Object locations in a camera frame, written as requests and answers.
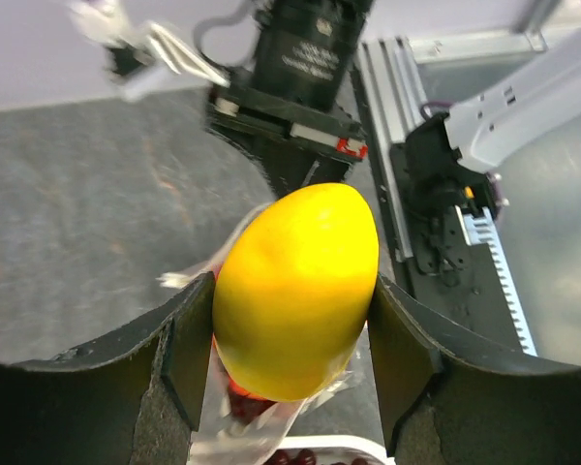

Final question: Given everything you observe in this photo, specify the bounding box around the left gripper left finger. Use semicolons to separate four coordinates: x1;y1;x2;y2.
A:
0;273;215;464

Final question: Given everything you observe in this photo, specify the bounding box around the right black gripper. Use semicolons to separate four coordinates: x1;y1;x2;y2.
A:
206;1;372;199

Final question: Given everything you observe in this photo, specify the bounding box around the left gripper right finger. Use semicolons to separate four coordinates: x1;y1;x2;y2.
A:
368;277;581;464

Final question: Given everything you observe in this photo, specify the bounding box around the clear polka dot zip bag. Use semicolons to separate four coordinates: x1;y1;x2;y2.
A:
157;201;369;465

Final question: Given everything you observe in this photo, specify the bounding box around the yellow red mango back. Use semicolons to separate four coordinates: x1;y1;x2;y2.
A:
211;182;382;403

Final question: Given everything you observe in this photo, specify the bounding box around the red tomato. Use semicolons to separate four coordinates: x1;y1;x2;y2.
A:
212;337;274;406

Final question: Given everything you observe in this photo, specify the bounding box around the dark purple grape bunch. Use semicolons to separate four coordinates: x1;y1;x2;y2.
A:
229;393;274;425

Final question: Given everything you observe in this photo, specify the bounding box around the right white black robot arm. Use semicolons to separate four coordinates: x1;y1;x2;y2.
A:
205;1;581;215

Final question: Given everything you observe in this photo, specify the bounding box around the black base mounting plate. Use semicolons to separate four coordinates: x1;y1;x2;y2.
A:
387;143;522;351

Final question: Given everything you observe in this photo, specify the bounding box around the white plastic fruit basket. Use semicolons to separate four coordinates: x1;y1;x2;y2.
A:
278;435;395;465

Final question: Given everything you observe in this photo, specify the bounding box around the dark grape bunch right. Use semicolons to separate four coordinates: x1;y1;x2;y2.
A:
264;448;369;465

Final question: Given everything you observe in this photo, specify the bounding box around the light blue cable duct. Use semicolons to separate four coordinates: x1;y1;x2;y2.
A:
455;206;537;357

